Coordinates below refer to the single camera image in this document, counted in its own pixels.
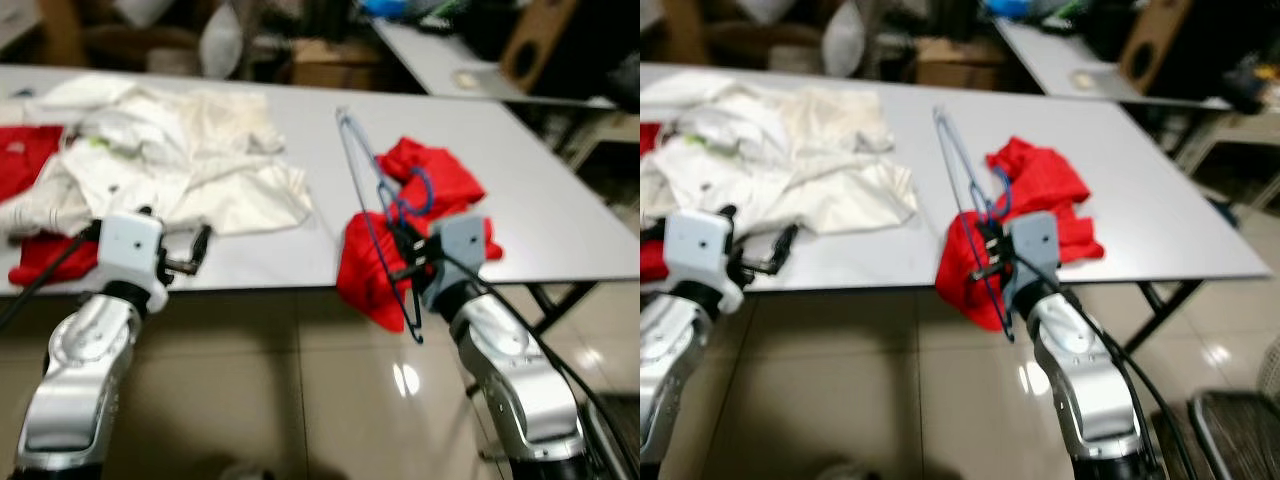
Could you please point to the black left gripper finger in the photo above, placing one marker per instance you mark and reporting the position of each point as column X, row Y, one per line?
column 767, row 267
column 185, row 267
column 203, row 240
column 788, row 240

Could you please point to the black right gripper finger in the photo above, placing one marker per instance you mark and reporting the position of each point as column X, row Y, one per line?
column 984, row 237
column 400, row 272
column 404, row 239
column 978, row 272

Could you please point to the white T-shirt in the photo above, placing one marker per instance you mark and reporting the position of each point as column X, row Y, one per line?
column 120, row 175
column 740, row 175

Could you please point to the red garment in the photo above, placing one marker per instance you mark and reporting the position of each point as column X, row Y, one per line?
column 1040, row 180
column 440, row 175
column 50, row 262
column 652, row 262

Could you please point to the blue clothes hanger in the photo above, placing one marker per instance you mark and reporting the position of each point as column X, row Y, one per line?
column 938, row 120
column 343, row 122

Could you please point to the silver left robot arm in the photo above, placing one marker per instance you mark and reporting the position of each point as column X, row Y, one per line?
column 75, row 370
column 670, row 370

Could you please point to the black table leg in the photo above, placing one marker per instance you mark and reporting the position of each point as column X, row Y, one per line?
column 560, row 305
column 1165, row 305

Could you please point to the small beige flat box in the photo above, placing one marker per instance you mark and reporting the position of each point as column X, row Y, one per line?
column 1090, row 79
column 470, row 79

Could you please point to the brown cardboard box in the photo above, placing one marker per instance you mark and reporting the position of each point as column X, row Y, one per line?
column 960, row 62
column 335, row 65

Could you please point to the grey side table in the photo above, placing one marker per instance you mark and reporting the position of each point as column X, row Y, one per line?
column 1050, row 55
column 430, row 55

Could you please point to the brown sofa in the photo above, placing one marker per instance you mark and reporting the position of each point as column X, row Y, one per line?
column 120, row 45
column 740, row 45

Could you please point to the white pillow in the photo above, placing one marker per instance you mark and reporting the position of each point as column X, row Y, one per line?
column 145, row 10
column 843, row 40
column 222, row 40
column 765, row 10

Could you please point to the blue box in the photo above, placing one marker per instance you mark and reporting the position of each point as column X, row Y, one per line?
column 385, row 8
column 1005, row 8

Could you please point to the wooden speaker box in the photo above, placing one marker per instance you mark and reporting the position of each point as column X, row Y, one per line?
column 1160, row 45
column 545, row 45

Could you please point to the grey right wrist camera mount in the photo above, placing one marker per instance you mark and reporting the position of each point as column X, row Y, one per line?
column 460, row 245
column 1035, row 245

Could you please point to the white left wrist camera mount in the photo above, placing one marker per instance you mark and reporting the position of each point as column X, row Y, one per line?
column 130, row 250
column 700, row 245

